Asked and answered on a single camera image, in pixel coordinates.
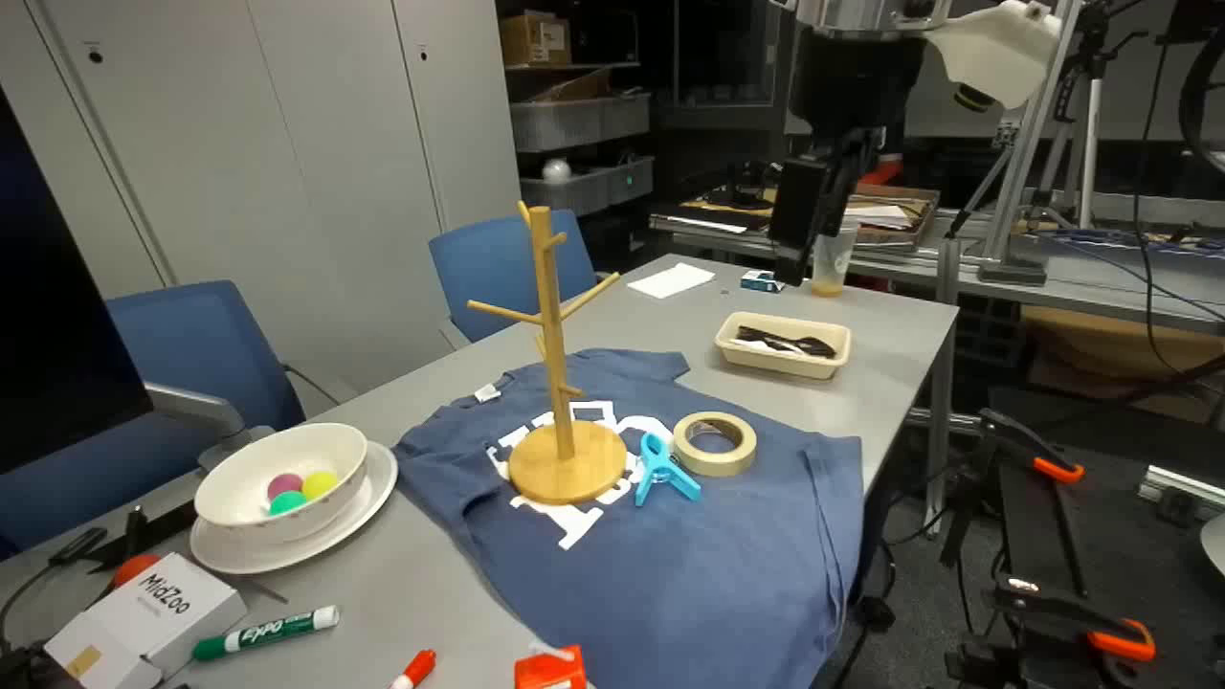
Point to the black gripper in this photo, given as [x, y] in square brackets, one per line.
[818, 192]

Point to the white masking tape roll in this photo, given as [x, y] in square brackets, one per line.
[714, 468]

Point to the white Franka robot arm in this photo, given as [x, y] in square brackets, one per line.
[996, 52]

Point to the wooden mug tree stand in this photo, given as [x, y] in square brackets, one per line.
[566, 464]

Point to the clear plastic cup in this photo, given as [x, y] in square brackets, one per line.
[830, 268]

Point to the small blue object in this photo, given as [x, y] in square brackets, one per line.
[761, 282]

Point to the black items in tray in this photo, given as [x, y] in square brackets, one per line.
[788, 340]

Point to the wooden framed board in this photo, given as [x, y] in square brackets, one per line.
[902, 212]

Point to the beige rectangular tray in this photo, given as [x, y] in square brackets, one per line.
[779, 363]

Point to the white paper sheet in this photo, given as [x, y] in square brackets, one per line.
[672, 282]

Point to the grey storage bin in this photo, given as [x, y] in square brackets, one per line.
[596, 190]
[580, 125]

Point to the blue plastic spring clamp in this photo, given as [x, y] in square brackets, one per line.
[659, 468]

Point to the grey side table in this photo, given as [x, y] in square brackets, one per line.
[1111, 289]

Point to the blue printed t-shirt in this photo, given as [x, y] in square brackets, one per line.
[714, 577]

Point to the black breadboard platform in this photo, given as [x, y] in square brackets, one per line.
[1036, 538]

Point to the brown cardboard box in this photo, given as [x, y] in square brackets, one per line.
[532, 41]

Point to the orange and white object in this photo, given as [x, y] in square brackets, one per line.
[548, 671]

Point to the white plate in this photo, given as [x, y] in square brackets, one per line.
[365, 503]

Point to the yellow toy piece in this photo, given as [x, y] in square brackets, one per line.
[320, 482]

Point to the red dry-erase marker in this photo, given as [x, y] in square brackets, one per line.
[416, 668]

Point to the grey metal cabinet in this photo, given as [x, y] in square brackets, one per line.
[254, 155]

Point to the pink toy piece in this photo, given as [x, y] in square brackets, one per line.
[283, 482]

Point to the green toy piece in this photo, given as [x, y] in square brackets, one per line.
[287, 503]

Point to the white bowl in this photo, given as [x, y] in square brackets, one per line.
[242, 490]

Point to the green dry-erase marker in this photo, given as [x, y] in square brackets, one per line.
[254, 637]

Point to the orange marker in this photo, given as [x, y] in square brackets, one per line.
[135, 568]

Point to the white cardboard box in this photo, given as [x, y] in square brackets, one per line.
[154, 614]

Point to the black computer monitor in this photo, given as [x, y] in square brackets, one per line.
[52, 330]

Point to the aluminium frame post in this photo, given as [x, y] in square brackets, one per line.
[1018, 164]

